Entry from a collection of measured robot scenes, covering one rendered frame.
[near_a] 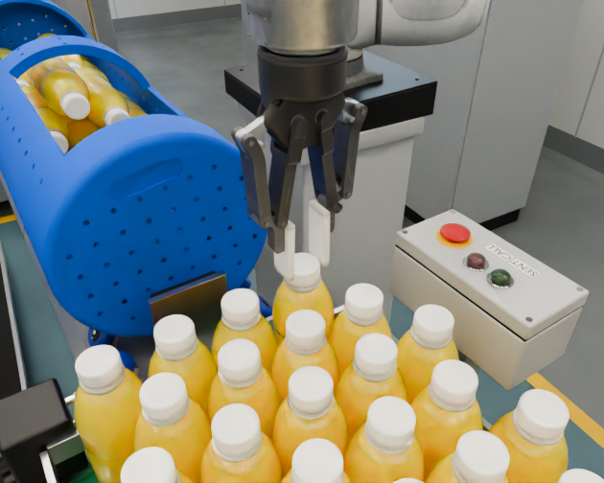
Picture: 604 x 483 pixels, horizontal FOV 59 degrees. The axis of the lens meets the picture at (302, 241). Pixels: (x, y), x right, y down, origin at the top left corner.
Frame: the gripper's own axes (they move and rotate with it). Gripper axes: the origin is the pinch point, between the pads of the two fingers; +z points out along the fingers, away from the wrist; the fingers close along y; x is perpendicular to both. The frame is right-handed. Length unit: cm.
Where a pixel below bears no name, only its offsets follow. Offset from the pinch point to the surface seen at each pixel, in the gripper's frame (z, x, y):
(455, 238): 4.1, 4.9, -18.6
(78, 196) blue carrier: -3.8, -15.1, 17.9
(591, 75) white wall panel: 66, -116, -267
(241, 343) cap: 4.3, 5.5, 10.5
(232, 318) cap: 5.1, 1.3, 9.2
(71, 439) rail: 17.4, -3.8, 26.8
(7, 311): 101, -137, 35
